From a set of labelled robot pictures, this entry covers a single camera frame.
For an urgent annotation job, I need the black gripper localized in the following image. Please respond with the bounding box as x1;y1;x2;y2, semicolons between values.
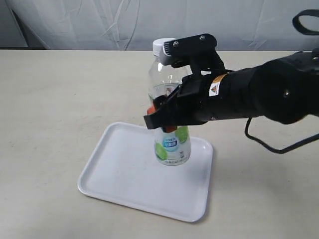
144;74;212;132

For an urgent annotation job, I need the clear plastic drink bottle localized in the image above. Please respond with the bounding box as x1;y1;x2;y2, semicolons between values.
148;38;191;166

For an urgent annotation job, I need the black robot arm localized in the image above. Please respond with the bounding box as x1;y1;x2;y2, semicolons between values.
144;49;319;129

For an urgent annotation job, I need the white plastic tray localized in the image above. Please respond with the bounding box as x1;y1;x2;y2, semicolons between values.
78;122;213;222

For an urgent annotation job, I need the white wrinkled backdrop cloth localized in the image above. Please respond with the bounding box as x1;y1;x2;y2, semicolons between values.
0;0;319;50

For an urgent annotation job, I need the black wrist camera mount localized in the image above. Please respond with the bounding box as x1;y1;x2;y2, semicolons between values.
159;33;225;72

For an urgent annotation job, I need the black cable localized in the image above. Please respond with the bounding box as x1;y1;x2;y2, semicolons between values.
244;9;319;154

